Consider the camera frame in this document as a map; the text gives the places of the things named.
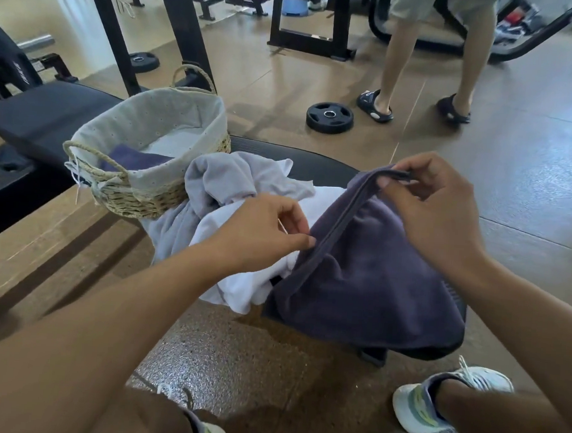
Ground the person's right hand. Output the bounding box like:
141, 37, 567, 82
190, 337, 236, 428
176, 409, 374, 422
370, 148, 494, 280

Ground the person's left hand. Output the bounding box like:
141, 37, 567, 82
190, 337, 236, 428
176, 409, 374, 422
205, 189, 319, 279

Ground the white towel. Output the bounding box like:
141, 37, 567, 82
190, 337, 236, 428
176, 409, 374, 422
186, 177, 348, 321
140, 123, 205, 160

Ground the light grey towel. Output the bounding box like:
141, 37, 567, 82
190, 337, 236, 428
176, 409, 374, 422
140, 146, 319, 274

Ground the dark purple towel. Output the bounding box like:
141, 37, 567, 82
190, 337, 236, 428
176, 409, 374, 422
260, 160, 477, 363
99, 143, 175, 177

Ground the woven basket with white liner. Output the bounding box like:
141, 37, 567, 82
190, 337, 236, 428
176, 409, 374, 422
59, 57, 237, 224

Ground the person's left forearm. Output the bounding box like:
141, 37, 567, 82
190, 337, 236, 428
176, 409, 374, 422
0, 230, 227, 433

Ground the person's right forearm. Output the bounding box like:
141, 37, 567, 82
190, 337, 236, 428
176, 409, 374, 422
449, 251, 572, 433

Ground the person's right white shoe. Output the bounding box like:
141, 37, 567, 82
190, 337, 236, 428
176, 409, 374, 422
390, 351, 516, 433

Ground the person's left leg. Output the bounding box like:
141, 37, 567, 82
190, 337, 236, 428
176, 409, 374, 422
84, 385, 198, 433

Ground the person's leg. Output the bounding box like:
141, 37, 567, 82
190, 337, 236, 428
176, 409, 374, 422
84, 385, 198, 433
432, 377, 572, 433

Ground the person's right leg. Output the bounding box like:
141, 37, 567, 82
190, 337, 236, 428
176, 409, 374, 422
432, 377, 572, 433

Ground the black rubber weight plate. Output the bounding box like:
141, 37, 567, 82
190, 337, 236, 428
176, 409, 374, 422
128, 50, 161, 75
304, 101, 356, 136

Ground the black steel squat rack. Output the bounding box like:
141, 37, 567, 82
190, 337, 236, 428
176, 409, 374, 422
18, 0, 223, 102

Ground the blue plastic container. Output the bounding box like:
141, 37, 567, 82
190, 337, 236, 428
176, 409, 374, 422
281, 0, 309, 18

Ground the black steel base beam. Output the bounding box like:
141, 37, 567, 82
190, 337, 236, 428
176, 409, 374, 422
0, 167, 77, 255

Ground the black padded weight bench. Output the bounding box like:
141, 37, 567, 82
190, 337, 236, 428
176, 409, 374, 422
0, 78, 481, 373

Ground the silver steel barbell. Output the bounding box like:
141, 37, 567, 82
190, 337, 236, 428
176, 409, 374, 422
15, 32, 56, 55

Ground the black bumper plate white print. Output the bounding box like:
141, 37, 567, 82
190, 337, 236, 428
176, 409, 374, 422
0, 17, 47, 103

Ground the black bench press frame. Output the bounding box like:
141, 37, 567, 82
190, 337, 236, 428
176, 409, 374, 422
189, 0, 360, 63

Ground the black barbell stand frame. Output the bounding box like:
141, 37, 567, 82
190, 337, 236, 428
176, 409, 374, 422
31, 52, 80, 85

